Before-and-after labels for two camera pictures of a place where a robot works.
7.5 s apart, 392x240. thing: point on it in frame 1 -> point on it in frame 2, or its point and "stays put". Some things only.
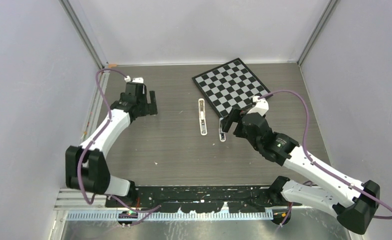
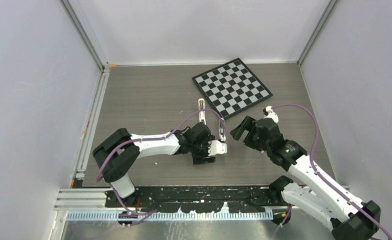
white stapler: x=202 y=102 stays put
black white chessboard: x=232 y=85 stays put
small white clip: x=222 y=134 stays put
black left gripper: x=149 y=109 -> x=197 y=159
